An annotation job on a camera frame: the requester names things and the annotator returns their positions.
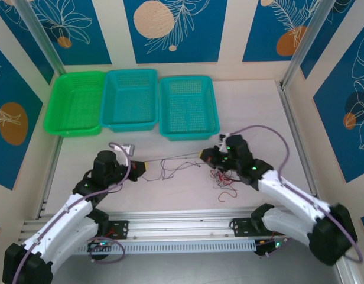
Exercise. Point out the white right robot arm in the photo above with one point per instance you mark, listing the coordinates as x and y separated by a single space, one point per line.
288 192

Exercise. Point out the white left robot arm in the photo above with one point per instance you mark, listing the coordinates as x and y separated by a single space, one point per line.
66 213

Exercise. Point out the shallow teal plastic basket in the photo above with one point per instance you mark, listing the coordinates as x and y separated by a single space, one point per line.
188 106

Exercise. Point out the deep teal plastic basket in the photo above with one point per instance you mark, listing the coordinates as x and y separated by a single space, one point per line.
128 100

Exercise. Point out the small circuit board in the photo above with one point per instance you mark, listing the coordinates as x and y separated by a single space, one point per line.
100 245
272 245

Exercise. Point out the green plastic basket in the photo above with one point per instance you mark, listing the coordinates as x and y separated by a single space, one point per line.
75 100

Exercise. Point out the aluminium side rail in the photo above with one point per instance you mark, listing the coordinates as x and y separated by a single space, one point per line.
50 177
294 127

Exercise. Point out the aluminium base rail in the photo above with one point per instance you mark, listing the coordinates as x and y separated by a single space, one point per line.
182 225

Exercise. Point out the aluminium frame post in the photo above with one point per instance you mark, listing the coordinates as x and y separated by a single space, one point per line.
40 38
306 41

